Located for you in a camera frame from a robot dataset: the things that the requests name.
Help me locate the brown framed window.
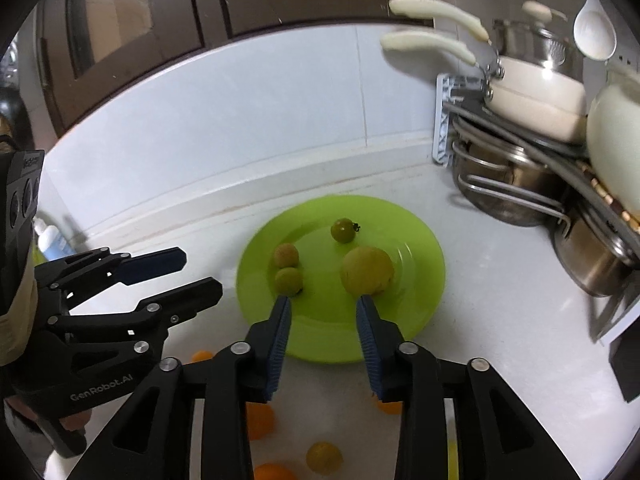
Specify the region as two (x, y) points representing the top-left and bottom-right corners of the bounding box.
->
(37, 0), (433, 136)

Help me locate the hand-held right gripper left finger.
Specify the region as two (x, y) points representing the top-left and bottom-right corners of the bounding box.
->
(87, 296), (293, 480)

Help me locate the cream ceramic pot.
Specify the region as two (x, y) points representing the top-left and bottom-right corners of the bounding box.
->
(586, 65), (640, 211)

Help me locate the steel pot with lid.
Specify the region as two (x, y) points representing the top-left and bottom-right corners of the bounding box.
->
(492, 1), (583, 68)

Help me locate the green plate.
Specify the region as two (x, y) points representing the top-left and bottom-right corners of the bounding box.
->
(236, 195), (446, 365)

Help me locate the person's left hand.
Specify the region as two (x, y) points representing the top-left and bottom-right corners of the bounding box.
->
(4, 395), (93, 433)

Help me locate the grey metal pot rack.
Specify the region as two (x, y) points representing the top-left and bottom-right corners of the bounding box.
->
(450, 100), (640, 281)

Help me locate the white plastic cutting board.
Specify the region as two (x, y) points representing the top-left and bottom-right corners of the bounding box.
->
(590, 260), (640, 346)

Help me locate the white plastic rack panel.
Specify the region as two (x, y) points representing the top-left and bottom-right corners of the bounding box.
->
(431, 74), (486, 166)

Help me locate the small yellow-brown fruit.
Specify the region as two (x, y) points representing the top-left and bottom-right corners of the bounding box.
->
(272, 243), (300, 268)
(275, 267), (304, 296)

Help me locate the large yellow-green fruit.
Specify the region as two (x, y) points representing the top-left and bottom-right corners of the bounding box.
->
(341, 246), (395, 296)

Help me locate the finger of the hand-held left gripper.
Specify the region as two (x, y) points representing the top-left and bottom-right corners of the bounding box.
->
(47, 276), (223, 357)
(35, 246), (187, 302)

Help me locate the white lotion bottle blue label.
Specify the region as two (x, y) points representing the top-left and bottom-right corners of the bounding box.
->
(32, 217), (76, 261)

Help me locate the green tomato with stem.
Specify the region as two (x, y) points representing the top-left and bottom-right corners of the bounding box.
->
(331, 217), (362, 244)

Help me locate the white ladle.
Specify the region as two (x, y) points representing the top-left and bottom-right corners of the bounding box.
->
(573, 0), (617, 61)

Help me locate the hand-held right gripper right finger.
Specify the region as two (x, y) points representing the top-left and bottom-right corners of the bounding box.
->
(356, 295), (556, 480)

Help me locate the medium green fruit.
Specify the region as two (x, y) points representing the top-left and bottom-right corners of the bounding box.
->
(306, 441), (344, 473)

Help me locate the wooden bead trivet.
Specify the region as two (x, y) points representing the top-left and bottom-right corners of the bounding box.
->
(582, 165), (640, 233)

